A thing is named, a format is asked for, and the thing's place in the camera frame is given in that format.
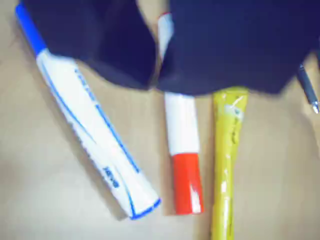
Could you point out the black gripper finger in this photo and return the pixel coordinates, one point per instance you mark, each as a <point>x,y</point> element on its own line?
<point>237,45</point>
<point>100,37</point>

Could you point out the red and white marker pen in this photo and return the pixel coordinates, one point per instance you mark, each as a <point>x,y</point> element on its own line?
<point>183,130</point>

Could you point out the blue and white marker pen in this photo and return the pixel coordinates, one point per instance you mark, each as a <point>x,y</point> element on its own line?
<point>85,112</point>

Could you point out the yellow sachet with green end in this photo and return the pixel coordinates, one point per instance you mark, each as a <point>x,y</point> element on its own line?
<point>228,140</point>

